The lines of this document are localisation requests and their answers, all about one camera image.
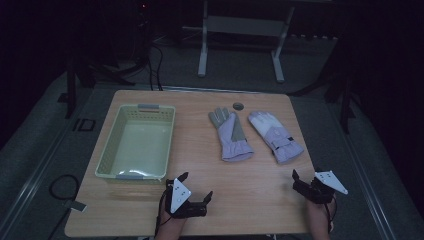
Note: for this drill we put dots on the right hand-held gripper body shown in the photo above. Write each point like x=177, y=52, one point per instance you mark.
x=320, y=193

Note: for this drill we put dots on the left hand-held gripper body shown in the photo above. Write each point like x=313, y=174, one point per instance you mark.
x=180, y=195

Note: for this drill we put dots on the lilac glove with white back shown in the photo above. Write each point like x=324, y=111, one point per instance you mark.
x=276, y=138

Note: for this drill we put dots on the pale green plastic basket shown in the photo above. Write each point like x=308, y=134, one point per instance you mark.
x=140, y=146

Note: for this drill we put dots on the lilac glove with grey palm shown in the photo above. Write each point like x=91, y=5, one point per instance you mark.
x=230, y=140

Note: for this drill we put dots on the person's right hand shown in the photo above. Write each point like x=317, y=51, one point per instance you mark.
x=318, y=220

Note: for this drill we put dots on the person's left hand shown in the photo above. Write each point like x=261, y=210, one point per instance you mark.
x=168, y=228

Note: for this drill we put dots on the black tripod stand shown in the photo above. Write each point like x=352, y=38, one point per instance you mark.
x=70, y=90
x=345, y=100

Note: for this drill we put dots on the grey round table grommet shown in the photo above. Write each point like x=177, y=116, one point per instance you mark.
x=238, y=106

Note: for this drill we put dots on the grey tape tag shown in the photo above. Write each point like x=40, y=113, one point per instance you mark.
x=79, y=207

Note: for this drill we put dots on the white metal stand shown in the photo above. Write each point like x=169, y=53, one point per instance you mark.
x=243, y=26

